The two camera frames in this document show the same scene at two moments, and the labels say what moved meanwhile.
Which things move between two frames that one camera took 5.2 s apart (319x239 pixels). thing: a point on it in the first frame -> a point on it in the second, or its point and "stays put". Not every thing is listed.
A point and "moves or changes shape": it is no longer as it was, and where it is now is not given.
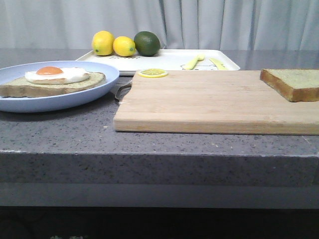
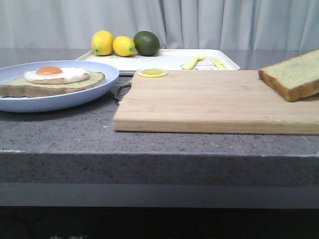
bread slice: (296, 85) moves or changes shape
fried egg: (50, 75) stays put
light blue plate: (13, 71) stays put
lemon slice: (153, 73) stays put
